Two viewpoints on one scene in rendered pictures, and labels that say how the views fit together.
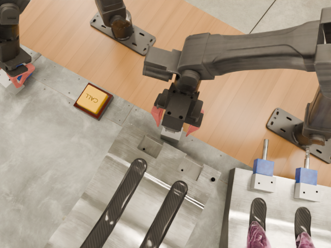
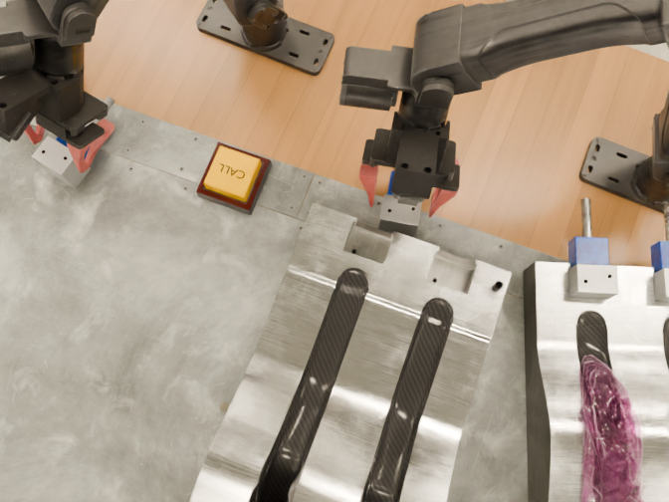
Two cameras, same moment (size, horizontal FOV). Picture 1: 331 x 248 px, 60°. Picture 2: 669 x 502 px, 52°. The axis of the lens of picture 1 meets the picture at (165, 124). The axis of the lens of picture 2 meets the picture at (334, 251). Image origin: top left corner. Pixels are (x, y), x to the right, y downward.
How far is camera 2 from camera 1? 0.19 m
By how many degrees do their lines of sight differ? 1
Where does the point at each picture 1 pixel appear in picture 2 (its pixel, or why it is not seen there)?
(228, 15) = not seen: outside the picture
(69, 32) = (157, 49)
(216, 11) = not seen: outside the picture
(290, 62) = (619, 33)
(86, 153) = (239, 281)
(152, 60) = (358, 72)
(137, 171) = (351, 294)
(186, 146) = (431, 238)
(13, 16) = (85, 28)
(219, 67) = (491, 63)
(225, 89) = (488, 118)
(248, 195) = (568, 308)
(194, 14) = not seen: outside the picture
